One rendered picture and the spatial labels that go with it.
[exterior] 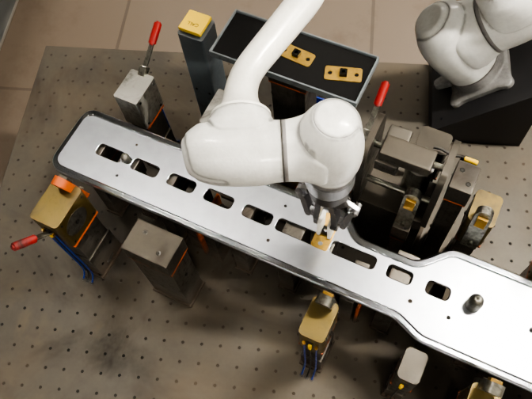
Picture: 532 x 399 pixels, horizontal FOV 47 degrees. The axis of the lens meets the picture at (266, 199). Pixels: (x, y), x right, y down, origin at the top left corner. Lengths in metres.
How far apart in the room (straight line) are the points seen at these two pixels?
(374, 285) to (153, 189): 0.56
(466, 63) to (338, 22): 1.43
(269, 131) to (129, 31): 2.24
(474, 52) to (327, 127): 0.82
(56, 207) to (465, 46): 1.06
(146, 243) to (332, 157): 0.61
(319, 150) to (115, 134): 0.78
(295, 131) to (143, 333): 0.90
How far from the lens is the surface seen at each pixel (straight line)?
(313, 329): 1.29
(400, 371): 1.35
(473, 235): 1.42
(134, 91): 1.58
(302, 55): 1.45
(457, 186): 1.36
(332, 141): 0.91
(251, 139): 0.96
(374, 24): 3.06
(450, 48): 1.66
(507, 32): 1.64
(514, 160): 1.92
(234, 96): 1.02
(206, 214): 1.44
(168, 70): 2.06
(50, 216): 1.48
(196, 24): 1.54
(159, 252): 1.40
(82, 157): 1.59
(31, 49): 3.26
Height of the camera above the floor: 2.30
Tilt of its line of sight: 65 degrees down
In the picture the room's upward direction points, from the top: 8 degrees counter-clockwise
